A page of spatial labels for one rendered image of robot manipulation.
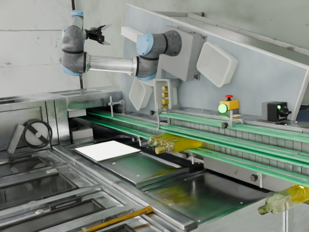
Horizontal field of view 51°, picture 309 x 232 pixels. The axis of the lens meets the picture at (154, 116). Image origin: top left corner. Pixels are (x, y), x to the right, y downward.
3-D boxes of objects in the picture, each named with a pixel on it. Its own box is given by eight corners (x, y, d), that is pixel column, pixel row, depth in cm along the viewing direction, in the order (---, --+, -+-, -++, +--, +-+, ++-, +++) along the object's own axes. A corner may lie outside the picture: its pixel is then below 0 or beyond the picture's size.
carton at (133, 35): (128, 26, 253) (121, 26, 249) (144, 34, 235) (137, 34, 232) (127, 34, 255) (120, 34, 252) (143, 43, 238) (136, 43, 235)
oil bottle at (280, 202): (297, 196, 134) (255, 216, 120) (296, 183, 134) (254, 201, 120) (310, 200, 130) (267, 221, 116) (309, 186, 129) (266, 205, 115)
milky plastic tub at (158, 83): (165, 110, 226) (155, 112, 222) (163, 78, 223) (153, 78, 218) (181, 112, 212) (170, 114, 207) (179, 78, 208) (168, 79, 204)
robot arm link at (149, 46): (168, 37, 179) (147, 37, 172) (163, 60, 186) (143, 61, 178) (156, 30, 187) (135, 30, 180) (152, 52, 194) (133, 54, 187)
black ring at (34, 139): (52, 144, 249) (23, 150, 238) (49, 117, 246) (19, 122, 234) (54, 146, 245) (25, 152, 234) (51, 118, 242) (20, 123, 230)
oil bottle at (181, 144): (195, 144, 185) (164, 152, 174) (194, 134, 184) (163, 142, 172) (201, 146, 180) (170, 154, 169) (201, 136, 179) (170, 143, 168)
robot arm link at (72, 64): (161, 59, 182) (60, 50, 170) (157, 83, 189) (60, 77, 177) (157, 51, 192) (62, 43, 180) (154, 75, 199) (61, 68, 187)
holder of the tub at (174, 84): (166, 117, 227) (157, 118, 223) (164, 78, 223) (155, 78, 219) (182, 120, 213) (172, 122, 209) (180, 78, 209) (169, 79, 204)
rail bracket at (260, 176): (268, 181, 146) (248, 189, 139) (268, 166, 145) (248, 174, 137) (276, 183, 142) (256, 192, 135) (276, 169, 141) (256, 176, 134)
